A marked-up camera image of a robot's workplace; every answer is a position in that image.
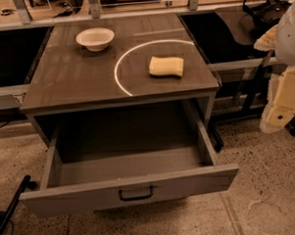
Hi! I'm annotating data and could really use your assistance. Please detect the grey wooden cabinet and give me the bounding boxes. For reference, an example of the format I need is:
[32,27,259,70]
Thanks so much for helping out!
[21,14,219,143]

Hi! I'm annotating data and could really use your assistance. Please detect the open grey top drawer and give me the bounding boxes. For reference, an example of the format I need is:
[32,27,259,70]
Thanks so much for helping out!
[15,97,242,220]

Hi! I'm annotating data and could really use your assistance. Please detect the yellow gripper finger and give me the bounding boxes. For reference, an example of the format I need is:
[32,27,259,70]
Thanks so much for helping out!
[260,66,295,134]

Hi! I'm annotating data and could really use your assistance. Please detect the black VR headset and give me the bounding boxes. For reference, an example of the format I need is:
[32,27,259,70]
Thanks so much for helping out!
[242,0,291,31]

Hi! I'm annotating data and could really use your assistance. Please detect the dark side table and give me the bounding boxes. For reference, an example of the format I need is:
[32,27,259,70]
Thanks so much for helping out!
[215,7,277,51]

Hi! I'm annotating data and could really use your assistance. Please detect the black drawer handle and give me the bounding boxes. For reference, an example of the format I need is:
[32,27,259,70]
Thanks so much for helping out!
[119,186,154,202]

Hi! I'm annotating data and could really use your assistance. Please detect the black stand leg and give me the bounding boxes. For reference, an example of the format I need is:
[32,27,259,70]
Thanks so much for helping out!
[0,174,31,235]

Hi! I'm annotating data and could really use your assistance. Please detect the white bowl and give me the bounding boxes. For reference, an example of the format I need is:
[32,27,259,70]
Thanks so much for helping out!
[76,27,115,52]

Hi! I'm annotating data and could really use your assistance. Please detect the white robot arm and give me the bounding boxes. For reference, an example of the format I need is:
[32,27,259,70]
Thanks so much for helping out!
[254,1,295,134]

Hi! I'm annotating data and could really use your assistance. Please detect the yellow sponge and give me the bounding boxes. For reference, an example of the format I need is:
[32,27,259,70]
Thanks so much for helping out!
[149,57,184,77]

